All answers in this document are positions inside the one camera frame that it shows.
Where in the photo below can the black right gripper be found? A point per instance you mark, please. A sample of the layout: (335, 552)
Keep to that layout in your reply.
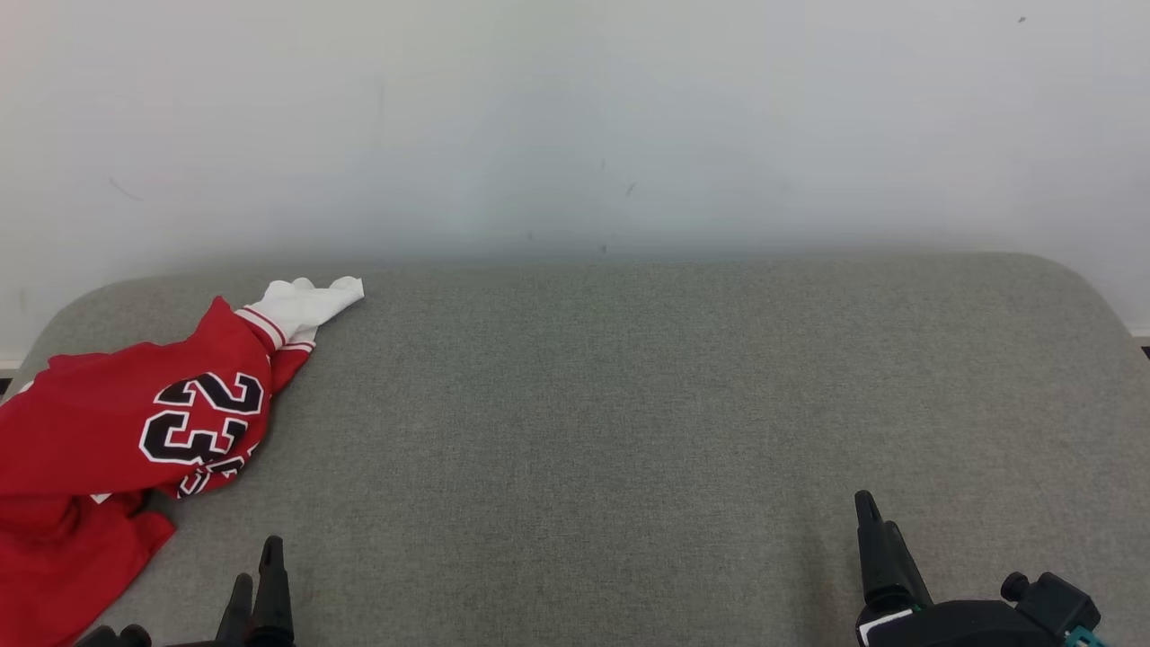
(961, 627)

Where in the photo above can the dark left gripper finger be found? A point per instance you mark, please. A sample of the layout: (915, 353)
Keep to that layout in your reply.
(274, 602)
(237, 620)

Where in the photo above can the red shorts with white stripe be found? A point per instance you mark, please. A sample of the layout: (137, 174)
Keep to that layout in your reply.
(63, 566)

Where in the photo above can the red number 23 basketball jersey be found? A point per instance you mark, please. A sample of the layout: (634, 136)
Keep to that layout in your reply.
(108, 422)

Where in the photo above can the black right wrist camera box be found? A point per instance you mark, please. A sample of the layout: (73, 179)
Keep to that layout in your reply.
(1056, 602)

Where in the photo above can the black wall baseboard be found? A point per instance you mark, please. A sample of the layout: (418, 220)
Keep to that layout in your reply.
(1145, 346)

